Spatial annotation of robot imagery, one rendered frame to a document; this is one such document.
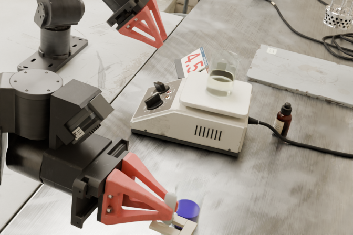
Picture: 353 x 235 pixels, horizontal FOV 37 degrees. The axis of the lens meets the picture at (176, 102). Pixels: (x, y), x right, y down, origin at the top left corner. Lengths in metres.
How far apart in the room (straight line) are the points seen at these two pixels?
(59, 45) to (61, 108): 0.58
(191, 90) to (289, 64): 0.42
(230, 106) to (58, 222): 0.35
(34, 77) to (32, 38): 0.66
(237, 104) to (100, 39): 0.48
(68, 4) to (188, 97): 0.33
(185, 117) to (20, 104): 0.38
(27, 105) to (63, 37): 0.56
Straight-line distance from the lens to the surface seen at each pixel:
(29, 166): 0.63
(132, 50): 1.24
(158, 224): 0.60
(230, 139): 0.92
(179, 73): 1.16
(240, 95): 0.95
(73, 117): 0.57
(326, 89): 1.23
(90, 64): 1.16
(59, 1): 1.09
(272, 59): 1.31
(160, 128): 0.93
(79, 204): 0.59
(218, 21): 1.49
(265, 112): 1.09
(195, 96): 0.92
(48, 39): 1.14
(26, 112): 0.60
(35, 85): 0.60
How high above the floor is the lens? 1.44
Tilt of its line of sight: 31 degrees down
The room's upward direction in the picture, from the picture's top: 10 degrees clockwise
